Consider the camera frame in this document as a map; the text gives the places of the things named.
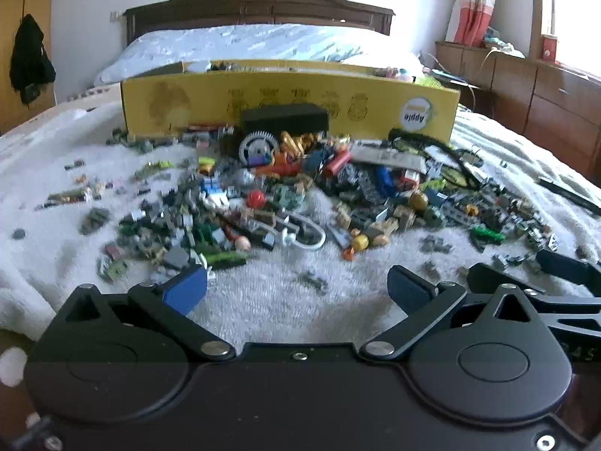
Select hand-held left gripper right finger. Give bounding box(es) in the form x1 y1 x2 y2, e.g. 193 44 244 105
359 264 548 361

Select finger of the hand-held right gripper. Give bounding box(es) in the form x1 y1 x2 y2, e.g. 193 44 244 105
468 263 601 336
535 249 601 298

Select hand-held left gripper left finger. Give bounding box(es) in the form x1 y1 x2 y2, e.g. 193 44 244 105
65 266 236 362

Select pile of small toy bricks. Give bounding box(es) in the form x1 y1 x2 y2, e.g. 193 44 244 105
35 124 562 292

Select red cylinder with barcode label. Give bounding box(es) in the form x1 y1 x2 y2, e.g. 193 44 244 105
324 150 353 177

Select yellow cardboard box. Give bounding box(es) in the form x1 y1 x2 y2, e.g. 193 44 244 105
121 59 462 147

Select black flat strip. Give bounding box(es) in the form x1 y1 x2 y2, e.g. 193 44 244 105
538 176 601 212

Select black glasses with yellow lenses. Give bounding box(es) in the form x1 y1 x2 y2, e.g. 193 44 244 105
389 128 490 189

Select white toy gear wheel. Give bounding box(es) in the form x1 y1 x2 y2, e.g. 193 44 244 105
239 130 278 168

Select brown wooden cabinet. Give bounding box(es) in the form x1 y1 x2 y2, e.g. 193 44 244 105
434 40 601 180

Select black rectangular box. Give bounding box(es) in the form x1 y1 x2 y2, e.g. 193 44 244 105
240 103 329 145

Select pale cloth bundle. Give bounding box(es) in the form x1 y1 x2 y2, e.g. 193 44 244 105
483 28 527 58

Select light blue pillow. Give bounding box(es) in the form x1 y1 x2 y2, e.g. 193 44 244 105
94 23 424 86

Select window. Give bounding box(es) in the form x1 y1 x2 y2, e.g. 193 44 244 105
540 0 601 80

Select white and red curtain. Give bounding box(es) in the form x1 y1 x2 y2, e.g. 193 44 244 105
445 0 502 48

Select black hanging garment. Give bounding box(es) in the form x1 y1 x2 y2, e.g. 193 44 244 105
9 13 57 106

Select dark wooden headboard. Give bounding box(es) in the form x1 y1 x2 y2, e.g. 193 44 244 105
123 0 396 50

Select white cable loop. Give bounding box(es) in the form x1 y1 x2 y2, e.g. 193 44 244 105
244 211 327 251

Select gold toy chain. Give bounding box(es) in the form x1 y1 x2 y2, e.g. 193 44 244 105
279 132 316 157

